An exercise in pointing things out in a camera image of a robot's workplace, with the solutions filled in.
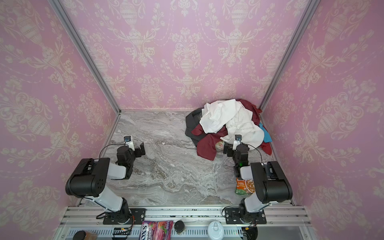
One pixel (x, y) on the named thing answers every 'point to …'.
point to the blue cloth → (267, 137)
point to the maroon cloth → (208, 139)
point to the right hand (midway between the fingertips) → (234, 141)
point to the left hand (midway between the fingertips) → (136, 143)
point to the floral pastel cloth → (220, 145)
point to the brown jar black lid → (81, 235)
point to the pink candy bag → (156, 230)
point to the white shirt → (238, 120)
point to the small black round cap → (179, 226)
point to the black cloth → (192, 120)
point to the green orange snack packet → (243, 187)
